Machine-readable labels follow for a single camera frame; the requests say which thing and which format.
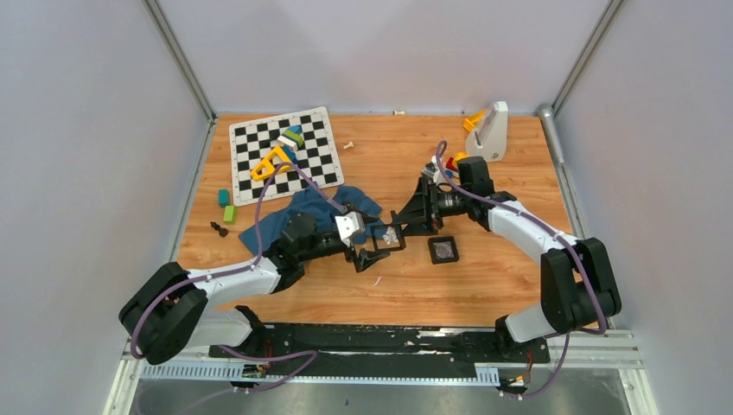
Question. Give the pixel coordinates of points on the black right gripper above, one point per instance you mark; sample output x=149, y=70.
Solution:
x=422, y=212

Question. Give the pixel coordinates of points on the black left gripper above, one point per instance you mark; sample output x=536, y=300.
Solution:
x=366, y=257

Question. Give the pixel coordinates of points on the black square frame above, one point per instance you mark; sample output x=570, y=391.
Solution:
x=437, y=261

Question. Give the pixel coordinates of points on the sparkly silver star brooch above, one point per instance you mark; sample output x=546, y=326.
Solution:
x=390, y=236

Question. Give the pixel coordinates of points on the round metal brooch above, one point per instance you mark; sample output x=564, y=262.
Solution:
x=444, y=250

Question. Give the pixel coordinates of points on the blue shirt garment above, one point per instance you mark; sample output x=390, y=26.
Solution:
x=309, y=202

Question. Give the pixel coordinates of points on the black wire cube frame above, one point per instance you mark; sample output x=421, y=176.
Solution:
x=375, y=232

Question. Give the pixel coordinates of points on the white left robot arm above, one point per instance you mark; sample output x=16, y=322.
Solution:
x=178, y=308

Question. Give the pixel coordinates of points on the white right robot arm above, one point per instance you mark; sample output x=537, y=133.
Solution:
x=577, y=283

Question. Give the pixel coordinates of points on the colourful toy train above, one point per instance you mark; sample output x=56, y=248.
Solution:
x=451, y=165

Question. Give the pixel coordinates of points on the green block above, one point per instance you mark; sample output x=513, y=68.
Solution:
x=230, y=214

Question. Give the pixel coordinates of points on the black chess piece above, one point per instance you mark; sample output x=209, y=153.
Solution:
x=222, y=231

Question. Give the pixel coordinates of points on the black white checkerboard sheet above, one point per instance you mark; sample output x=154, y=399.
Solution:
x=317, y=156

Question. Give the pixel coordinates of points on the teal block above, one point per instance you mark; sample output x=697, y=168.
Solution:
x=223, y=197

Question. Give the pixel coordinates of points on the white wedge stand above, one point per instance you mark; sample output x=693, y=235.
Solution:
x=489, y=138

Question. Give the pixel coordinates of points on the stacked colour blocks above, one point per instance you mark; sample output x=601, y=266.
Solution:
x=291, y=140

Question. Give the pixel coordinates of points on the yellow plastic piece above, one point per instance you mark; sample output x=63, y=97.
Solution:
x=470, y=122

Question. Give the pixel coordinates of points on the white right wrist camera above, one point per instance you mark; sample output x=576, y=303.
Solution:
x=431, y=171

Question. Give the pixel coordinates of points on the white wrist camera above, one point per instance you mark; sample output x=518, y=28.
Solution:
x=431, y=171
x=349, y=226

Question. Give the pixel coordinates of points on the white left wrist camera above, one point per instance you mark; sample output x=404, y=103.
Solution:
x=349, y=226

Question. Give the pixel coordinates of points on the yellow triangle frame toy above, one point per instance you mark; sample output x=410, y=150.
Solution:
x=275, y=162

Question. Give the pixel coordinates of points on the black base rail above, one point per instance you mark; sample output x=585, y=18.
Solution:
x=390, y=351

